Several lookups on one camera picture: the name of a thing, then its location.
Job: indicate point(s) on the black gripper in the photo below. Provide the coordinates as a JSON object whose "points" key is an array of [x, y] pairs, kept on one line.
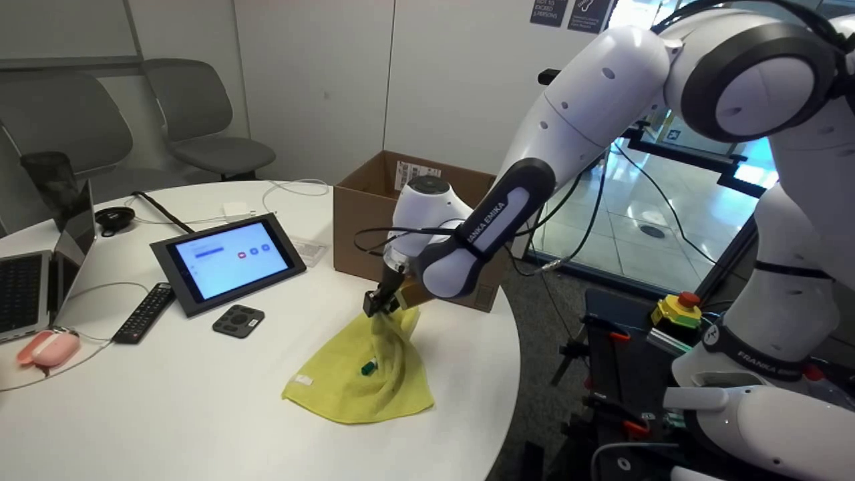
{"points": [[392, 285]]}

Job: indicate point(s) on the green marker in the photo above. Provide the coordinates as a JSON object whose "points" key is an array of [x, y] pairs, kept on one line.
{"points": [[366, 368]]}

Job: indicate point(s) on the yellow towel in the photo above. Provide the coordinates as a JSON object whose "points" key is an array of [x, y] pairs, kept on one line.
{"points": [[356, 397]]}

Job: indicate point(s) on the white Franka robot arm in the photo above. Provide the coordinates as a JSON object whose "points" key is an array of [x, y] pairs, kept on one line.
{"points": [[587, 98]]}

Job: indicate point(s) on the brown cardboard box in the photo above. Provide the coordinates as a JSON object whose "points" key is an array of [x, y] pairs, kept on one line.
{"points": [[356, 230]]}

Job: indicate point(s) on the black smartphone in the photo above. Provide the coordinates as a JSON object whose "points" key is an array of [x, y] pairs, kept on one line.
{"points": [[239, 321]]}

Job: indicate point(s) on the black tablet lit screen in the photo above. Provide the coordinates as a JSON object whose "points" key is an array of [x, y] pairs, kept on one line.
{"points": [[228, 262]]}

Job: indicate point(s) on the orange black clamp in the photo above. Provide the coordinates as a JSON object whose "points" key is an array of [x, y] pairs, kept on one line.
{"points": [[621, 337], [637, 429]]}

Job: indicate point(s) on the black remote control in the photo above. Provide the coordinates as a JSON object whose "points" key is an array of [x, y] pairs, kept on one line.
{"points": [[141, 314]]}

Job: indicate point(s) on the grey shell chair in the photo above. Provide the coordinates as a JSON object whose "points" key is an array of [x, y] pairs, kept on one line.
{"points": [[54, 123], [191, 107]]}

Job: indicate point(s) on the small black round device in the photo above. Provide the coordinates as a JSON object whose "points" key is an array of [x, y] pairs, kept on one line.
{"points": [[112, 217]]}

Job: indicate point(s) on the yellow red emergency stop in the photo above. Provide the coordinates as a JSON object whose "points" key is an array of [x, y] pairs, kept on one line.
{"points": [[677, 310]]}

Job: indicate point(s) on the pink computer mouse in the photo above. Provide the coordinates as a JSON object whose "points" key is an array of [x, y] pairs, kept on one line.
{"points": [[44, 349]]}

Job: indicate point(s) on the silver laptop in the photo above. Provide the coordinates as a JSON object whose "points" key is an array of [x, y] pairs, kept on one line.
{"points": [[22, 296]]}

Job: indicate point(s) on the black stereo camera bar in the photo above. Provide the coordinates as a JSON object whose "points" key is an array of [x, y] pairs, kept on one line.
{"points": [[549, 79]]}

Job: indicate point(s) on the dark wall sign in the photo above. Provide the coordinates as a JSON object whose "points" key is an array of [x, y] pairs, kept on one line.
{"points": [[549, 12], [587, 15]]}

